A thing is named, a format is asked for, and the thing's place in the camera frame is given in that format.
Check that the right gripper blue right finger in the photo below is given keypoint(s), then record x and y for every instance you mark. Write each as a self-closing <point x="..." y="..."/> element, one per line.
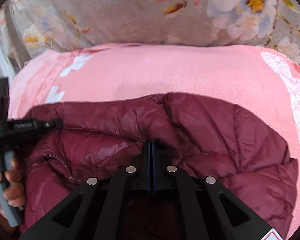
<point x="191" y="208"/>

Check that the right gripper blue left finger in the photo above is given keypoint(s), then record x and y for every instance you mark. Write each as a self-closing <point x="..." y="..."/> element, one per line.
<point x="97" y="208"/>

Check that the maroon quilted down jacket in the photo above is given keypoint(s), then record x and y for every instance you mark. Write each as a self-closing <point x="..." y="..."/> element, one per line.
<point x="206" y="136"/>

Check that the person's left hand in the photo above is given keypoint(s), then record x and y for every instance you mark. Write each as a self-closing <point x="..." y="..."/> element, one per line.
<point x="15" y="193"/>

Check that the silver satin curtain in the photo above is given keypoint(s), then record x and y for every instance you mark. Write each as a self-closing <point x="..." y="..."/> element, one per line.
<point x="2" y="52"/>

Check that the grey floral quilt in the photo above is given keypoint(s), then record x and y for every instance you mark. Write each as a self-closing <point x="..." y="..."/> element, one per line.
<point x="29" y="27"/>

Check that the pink blanket with white bows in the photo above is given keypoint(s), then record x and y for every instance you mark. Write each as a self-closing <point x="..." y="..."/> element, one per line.
<point x="259" y="79"/>

